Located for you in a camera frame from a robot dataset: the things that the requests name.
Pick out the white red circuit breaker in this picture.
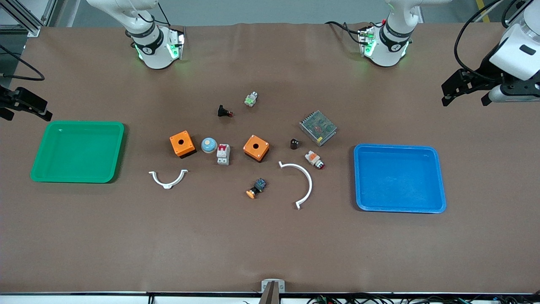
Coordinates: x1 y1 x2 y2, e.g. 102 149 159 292
216 144 231 166

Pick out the green plastic tray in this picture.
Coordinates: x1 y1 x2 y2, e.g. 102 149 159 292
30 121 125 184

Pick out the blue plastic tray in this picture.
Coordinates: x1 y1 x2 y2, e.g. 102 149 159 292
354 144 447 214

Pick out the metal mesh power supply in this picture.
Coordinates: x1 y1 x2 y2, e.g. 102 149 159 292
299 110 338 147

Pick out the orange white red indicator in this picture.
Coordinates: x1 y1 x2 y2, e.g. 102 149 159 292
305 150 326 170

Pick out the orange mushroom push button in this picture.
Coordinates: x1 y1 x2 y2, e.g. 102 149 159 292
246 178 267 199

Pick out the brown table cover mat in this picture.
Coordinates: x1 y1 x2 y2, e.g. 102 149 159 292
0 22 540 294

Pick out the aluminium frame profile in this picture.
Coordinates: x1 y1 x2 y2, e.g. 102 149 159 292
0 0 57 38

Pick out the black left base cable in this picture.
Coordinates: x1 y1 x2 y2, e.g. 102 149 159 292
325 20 365 43

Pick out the black base cable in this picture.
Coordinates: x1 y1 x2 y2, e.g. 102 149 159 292
157 0 171 27
325 20 365 43

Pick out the small white curved bracket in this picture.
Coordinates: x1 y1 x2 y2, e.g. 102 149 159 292
148 169 189 190

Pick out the black right base cable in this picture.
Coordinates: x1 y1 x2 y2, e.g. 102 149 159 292
157 0 171 27

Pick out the orange button enclosure box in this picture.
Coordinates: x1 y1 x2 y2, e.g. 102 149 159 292
243 135 270 163
169 130 197 159

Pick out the large white curved bracket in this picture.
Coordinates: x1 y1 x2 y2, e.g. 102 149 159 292
278 161 313 210

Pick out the grey metal edge bracket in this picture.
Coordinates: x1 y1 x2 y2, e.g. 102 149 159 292
261 279 286 294

